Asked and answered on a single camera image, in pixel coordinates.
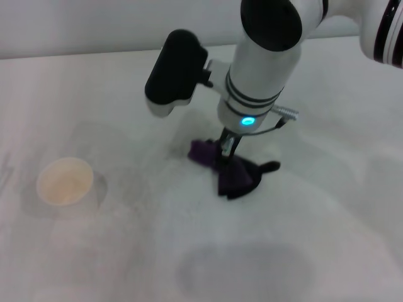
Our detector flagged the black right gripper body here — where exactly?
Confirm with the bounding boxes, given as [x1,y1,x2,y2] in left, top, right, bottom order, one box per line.
[218,126,245,160]

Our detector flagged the purple rag with black trim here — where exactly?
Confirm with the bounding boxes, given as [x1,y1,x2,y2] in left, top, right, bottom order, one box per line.
[188,137,282,201]

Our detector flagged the white paper cup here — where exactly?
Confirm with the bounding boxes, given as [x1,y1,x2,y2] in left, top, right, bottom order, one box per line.
[35,157,108,218]

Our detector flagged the grey right wrist cable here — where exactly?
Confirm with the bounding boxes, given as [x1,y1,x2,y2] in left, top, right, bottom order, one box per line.
[244,104,300,138]

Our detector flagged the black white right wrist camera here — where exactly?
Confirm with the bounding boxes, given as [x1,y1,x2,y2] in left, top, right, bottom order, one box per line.
[144,28,215,119]

